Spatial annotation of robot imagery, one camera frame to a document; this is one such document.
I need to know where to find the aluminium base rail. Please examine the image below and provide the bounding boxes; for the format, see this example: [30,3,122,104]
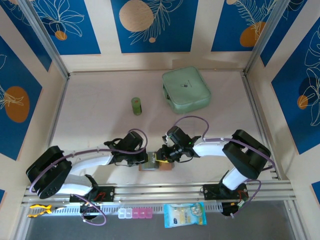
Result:
[21,181,297,207]

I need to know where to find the tan leather card holder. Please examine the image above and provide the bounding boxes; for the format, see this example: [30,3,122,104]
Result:
[138,151,174,172]

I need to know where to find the blue yellow snack packet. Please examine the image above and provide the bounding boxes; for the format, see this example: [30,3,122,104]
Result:
[163,201,208,229]

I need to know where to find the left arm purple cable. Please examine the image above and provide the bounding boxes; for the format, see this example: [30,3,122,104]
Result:
[29,128,148,226]

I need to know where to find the yellow handled pliers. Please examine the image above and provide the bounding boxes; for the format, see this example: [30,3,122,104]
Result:
[27,203,67,219]

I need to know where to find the small green cylinder bottle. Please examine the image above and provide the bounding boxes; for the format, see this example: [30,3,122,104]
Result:
[130,97,143,116]

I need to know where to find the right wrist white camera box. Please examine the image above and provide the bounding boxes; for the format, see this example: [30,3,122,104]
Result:
[161,134,173,147]

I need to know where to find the grey slotted cable duct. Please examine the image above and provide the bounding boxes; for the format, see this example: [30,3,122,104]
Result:
[27,202,224,216]

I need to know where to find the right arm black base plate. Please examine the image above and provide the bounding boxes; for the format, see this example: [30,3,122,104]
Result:
[202,183,250,201]

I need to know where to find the aluminium side rail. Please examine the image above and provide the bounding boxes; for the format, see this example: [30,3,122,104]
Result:
[241,71,280,181]

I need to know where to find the mint green zipper pouch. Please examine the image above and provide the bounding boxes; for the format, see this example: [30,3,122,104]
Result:
[161,65,212,115]

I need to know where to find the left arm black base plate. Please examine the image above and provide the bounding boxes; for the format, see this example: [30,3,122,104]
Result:
[69,186,116,203]

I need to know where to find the clear and pink pill organizer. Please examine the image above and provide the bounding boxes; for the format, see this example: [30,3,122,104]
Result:
[117,207,153,220]

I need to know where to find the aluminium frame post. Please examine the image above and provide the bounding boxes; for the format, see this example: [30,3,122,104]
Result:
[242,0,293,76]
[18,0,70,79]

